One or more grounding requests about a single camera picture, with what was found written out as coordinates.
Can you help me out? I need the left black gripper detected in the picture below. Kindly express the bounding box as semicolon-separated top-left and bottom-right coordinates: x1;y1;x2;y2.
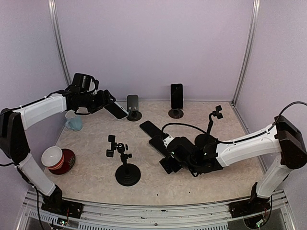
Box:
80;89;115;113

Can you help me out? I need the blue case phone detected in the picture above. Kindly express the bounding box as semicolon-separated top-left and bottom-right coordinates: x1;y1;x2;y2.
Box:
105;102;129;120

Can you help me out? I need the plate phone stand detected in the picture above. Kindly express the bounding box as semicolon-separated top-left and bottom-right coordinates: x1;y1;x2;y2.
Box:
127;94;142;122
168;108;184;119

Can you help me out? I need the clear case phone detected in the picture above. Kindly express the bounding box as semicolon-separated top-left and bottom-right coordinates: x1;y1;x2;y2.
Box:
170;83;183;109

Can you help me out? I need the black clamp phone stand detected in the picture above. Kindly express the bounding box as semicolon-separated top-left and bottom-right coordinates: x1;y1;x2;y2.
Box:
194;105;223;148
106;135;141;187

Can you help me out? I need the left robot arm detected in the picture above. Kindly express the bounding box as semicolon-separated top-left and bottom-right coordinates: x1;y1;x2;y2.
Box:
0;73;128;213

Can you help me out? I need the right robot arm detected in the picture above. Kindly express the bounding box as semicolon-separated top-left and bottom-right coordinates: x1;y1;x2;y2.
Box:
158;115;307;213

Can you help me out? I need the dark teal phone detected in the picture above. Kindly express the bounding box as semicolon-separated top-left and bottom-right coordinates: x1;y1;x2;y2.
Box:
149;135;169;157

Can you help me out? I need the top black phone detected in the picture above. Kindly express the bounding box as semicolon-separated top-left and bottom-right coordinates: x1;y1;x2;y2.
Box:
139;120;164;138

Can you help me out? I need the light blue mug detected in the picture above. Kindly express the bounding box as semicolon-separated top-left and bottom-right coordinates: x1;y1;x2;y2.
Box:
65;110;83;131

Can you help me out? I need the dark red saucer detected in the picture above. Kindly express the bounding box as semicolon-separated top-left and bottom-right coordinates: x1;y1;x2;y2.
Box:
49;149;76;175

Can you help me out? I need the white and red bowl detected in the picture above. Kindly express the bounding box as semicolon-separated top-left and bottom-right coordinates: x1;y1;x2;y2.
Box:
41;146;64;170

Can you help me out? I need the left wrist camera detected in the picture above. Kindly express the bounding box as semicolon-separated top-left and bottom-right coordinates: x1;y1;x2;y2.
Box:
89;79;99;94

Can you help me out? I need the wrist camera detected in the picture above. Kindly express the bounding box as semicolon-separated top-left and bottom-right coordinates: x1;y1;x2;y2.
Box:
163;136;174;149
89;79;99;94

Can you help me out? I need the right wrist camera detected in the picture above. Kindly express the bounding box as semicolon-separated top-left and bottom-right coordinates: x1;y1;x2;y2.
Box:
163;136;174;149

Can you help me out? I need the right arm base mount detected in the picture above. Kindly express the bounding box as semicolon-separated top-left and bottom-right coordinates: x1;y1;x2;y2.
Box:
229;200;271;218

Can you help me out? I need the left aluminium frame post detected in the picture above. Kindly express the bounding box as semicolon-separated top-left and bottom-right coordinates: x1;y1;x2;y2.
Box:
47;0;72;86

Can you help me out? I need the aluminium frame post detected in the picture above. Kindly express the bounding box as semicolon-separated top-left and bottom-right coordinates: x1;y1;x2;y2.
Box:
232;0;260;107
47;0;72;86

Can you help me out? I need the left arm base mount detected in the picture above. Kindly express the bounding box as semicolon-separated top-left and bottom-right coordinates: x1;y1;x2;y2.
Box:
41;200;83;219

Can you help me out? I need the front aluminium rail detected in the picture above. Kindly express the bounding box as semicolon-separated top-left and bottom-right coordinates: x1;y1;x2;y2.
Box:
18;196;295;230

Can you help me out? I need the right aluminium frame post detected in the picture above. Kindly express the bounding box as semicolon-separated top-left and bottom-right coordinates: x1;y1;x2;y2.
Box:
232;0;260;107

